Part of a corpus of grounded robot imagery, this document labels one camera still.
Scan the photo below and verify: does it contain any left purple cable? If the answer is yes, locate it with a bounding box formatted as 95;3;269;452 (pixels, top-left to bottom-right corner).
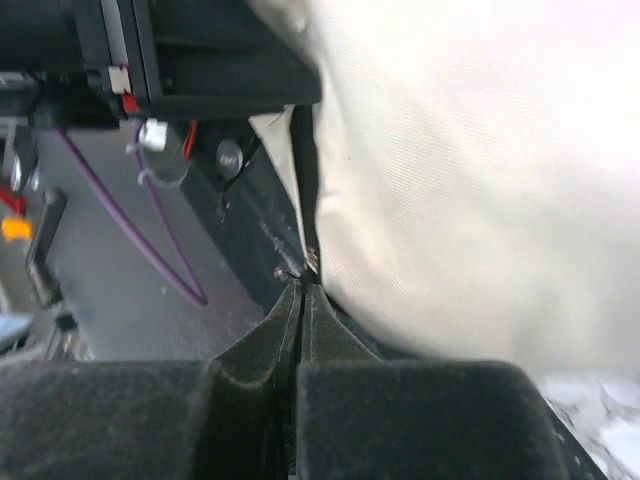
57;119;209;307

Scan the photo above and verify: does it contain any beige student backpack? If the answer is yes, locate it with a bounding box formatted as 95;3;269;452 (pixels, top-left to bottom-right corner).
252;1;639;371

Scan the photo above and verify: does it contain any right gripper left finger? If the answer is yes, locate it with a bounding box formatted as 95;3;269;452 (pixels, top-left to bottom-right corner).
1;283;302;479

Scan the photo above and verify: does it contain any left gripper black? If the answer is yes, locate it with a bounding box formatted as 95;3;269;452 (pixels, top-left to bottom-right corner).
1;1;321;129

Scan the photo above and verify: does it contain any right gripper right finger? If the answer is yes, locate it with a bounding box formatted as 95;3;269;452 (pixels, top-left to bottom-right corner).
296;285;569;479

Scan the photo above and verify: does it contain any aluminium rail frame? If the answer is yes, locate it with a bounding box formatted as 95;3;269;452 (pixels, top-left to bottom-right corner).
1;117;40;194

